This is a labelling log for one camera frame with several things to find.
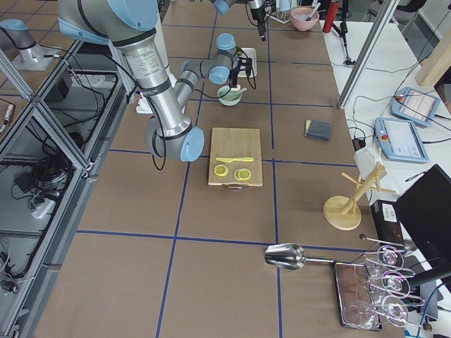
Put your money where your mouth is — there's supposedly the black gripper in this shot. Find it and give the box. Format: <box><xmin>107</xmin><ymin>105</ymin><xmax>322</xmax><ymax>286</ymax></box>
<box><xmin>247</xmin><ymin>0</ymin><xmax>275</xmax><ymax>42</ymax></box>
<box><xmin>229</xmin><ymin>57</ymin><xmax>252</xmax><ymax>88</ymax></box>

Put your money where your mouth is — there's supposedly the white ceramic spoon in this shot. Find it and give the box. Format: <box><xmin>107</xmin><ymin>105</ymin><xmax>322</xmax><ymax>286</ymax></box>
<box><xmin>224</xmin><ymin>87</ymin><xmax>247</xmax><ymax>101</ymax></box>

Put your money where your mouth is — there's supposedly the white steamed bun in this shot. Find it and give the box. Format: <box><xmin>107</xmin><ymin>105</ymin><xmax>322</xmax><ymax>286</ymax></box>
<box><xmin>230</xmin><ymin>84</ymin><xmax>241</xmax><ymax>93</ymax></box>

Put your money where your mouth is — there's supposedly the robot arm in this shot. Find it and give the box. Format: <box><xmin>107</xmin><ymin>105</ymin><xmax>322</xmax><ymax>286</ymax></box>
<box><xmin>212</xmin><ymin>0</ymin><xmax>277</xmax><ymax>42</ymax></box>
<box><xmin>58</xmin><ymin>0</ymin><xmax>238</xmax><ymax>162</ymax></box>

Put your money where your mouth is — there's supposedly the green bowl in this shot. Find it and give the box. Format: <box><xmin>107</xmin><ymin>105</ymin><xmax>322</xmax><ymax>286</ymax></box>
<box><xmin>216</xmin><ymin>86</ymin><xmax>243</xmax><ymax>106</ymax></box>

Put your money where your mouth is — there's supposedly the pink ice bowl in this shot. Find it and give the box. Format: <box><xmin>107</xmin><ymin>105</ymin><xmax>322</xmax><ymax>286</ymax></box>
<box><xmin>290</xmin><ymin>7</ymin><xmax>319</xmax><ymax>32</ymax></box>

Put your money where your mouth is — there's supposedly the cup rack with cups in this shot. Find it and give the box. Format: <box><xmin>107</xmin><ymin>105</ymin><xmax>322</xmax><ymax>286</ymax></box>
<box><xmin>267</xmin><ymin>0</ymin><xmax>299</xmax><ymax>24</ymax></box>

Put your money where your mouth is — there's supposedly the beige bear tray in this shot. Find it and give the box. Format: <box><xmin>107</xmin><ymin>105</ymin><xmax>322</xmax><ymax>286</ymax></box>
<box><xmin>238</xmin><ymin>47</ymin><xmax>258</xmax><ymax>78</ymax></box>

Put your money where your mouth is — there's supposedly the red bottle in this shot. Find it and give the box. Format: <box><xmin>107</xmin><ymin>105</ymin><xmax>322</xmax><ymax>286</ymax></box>
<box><xmin>322</xmin><ymin>0</ymin><xmax>339</xmax><ymax>33</ymax></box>

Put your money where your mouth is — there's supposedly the yellow plastic knife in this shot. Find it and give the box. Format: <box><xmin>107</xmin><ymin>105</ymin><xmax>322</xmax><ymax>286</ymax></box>
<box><xmin>215</xmin><ymin>156</ymin><xmax>254</xmax><ymax>163</ymax></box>

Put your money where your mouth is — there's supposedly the wooden cutting board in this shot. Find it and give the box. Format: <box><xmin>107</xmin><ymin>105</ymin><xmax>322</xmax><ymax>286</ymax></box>
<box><xmin>208</xmin><ymin>127</ymin><xmax>264</xmax><ymax>187</ymax></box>

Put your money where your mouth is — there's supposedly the black tripod stick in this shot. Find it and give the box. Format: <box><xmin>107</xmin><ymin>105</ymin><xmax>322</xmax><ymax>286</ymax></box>
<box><xmin>333</xmin><ymin>0</ymin><xmax>355</xmax><ymax>66</ymax></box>

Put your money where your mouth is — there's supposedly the lemon slice single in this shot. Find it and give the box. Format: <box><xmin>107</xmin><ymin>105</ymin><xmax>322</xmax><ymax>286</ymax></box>
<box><xmin>214</xmin><ymin>164</ymin><xmax>229</xmax><ymax>177</ymax></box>

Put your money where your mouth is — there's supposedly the grey folded cloth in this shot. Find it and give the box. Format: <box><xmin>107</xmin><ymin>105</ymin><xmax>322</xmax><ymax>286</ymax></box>
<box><xmin>304</xmin><ymin>120</ymin><xmax>333</xmax><ymax>141</ymax></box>

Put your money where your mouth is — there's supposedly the wooden mug tree stand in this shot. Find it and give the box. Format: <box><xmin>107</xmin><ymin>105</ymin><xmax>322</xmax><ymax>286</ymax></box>
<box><xmin>323</xmin><ymin>161</ymin><xmax>397</xmax><ymax>231</ymax></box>

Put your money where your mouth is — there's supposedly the teach pendant far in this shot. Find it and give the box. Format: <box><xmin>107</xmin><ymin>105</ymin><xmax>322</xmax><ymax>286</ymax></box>
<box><xmin>391</xmin><ymin>87</ymin><xmax>439</xmax><ymax>127</ymax></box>

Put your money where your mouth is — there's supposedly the teach pendant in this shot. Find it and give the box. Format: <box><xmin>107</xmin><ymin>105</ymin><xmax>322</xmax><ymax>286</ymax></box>
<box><xmin>391</xmin><ymin>87</ymin><xmax>439</xmax><ymax>127</ymax></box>
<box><xmin>374</xmin><ymin>118</ymin><xmax>429</xmax><ymax>163</ymax></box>

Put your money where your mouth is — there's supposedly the teach pendant near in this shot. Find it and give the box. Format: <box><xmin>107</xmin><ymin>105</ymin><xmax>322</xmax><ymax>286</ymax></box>
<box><xmin>374</xmin><ymin>118</ymin><xmax>429</xmax><ymax>163</ymax></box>

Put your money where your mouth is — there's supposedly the steel scoop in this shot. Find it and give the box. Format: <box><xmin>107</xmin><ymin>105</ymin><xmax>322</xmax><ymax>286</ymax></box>
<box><xmin>264</xmin><ymin>243</ymin><xmax>334</xmax><ymax>270</ymax></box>

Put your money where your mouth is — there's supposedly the black laptop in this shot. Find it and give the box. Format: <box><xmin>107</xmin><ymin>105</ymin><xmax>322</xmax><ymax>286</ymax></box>
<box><xmin>395</xmin><ymin>164</ymin><xmax>450</xmax><ymax>287</ymax></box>

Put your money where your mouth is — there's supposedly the wine glass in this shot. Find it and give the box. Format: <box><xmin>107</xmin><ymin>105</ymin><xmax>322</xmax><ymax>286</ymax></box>
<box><xmin>376</xmin><ymin>245</ymin><xmax>404</xmax><ymax>268</ymax></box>

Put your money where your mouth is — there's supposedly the black glass rack tray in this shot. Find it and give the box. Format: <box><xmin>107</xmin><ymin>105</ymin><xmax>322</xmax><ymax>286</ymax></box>
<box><xmin>333</xmin><ymin>261</ymin><xmax>373</xmax><ymax>329</ymax></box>

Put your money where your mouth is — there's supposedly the aluminium camera post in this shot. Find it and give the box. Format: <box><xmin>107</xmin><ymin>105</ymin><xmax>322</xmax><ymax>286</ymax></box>
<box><xmin>338</xmin><ymin>0</ymin><xmax>400</xmax><ymax>109</ymax></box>

